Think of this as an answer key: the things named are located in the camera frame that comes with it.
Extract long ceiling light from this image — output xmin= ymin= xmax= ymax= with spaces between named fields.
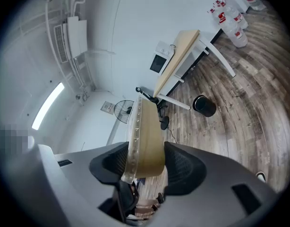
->
xmin=31 ymin=82 xmax=66 ymax=131

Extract white microwave oven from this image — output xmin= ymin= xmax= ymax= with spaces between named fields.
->
xmin=149 ymin=40 xmax=175 ymax=75

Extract black standing fan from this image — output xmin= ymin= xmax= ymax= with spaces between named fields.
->
xmin=113 ymin=100 xmax=171 ymax=131

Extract wooden table with white legs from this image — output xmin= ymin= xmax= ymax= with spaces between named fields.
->
xmin=153 ymin=29 xmax=237 ymax=110

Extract wall notice sign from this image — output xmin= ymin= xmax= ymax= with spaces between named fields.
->
xmin=101 ymin=101 xmax=115 ymax=115

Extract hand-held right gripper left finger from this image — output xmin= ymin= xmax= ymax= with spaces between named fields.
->
xmin=38 ymin=140 xmax=131 ymax=227

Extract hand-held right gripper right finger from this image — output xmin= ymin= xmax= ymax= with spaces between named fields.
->
xmin=145 ymin=140 xmax=278 ymax=227

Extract white shoe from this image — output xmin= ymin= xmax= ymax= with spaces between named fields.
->
xmin=255 ymin=171 xmax=266 ymax=183

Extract black fan cable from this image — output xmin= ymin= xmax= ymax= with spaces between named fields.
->
xmin=168 ymin=128 xmax=178 ymax=143

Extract white air conditioner unit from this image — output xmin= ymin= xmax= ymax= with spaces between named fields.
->
xmin=53 ymin=16 xmax=88 ymax=64

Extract cardboard box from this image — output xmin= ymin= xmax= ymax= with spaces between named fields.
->
xmin=135 ymin=198 xmax=160 ymax=220

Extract black round trash bin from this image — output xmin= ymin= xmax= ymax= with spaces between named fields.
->
xmin=192 ymin=95 xmax=217 ymax=118

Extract white ceiling pipes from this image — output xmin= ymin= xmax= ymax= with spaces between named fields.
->
xmin=47 ymin=0 xmax=97 ymax=105

